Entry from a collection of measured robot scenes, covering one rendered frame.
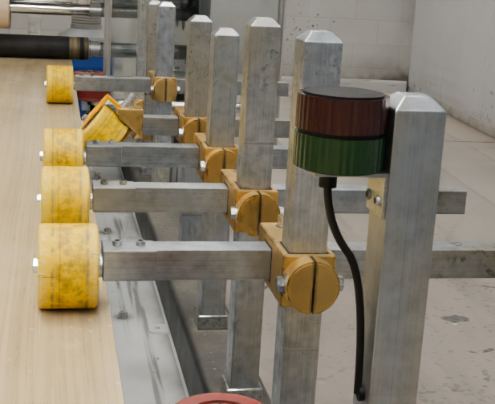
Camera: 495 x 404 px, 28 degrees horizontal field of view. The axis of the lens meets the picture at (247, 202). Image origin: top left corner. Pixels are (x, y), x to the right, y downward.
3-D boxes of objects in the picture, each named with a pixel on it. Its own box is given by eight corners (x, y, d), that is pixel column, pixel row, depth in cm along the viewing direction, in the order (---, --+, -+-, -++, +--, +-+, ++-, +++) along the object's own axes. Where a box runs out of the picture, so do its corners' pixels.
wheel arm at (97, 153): (392, 167, 153) (395, 143, 153) (400, 171, 150) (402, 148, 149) (59, 161, 144) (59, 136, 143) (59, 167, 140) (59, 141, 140)
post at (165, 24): (165, 221, 223) (174, 2, 211) (167, 226, 219) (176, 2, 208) (149, 221, 222) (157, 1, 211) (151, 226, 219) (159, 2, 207)
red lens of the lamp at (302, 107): (371, 120, 69) (374, 88, 68) (399, 137, 63) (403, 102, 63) (286, 119, 68) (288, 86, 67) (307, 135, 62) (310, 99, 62)
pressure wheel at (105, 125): (97, 155, 172) (128, 121, 172) (99, 165, 164) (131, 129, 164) (70, 133, 170) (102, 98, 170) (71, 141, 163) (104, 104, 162)
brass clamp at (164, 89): (172, 94, 223) (173, 70, 222) (180, 103, 210) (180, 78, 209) (144, 92, 222) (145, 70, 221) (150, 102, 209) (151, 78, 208)
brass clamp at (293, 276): (308, 268, 104) (312, 221, 103) (344, 314, 92) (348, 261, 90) (250, 268, 103) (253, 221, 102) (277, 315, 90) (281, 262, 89)
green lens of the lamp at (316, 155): (367, 156, 70) (371, 125, 69) (395, 175, 64) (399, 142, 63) (283, 155, 68) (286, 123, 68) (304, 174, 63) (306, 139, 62)
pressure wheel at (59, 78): (73, 80, 208) (72, 111, 214) (73, 58, 214) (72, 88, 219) (44, 79, 207) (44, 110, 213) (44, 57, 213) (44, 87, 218)
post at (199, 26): (196, 294, 175) (209, 14, 163) (199, 300, 172) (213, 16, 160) (176, 294, 174) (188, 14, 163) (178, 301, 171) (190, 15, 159)
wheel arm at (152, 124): (347, 136, 177) (349, 119, 176) (352, 139, 174) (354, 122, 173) (139, 131, 170) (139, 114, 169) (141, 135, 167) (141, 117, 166)
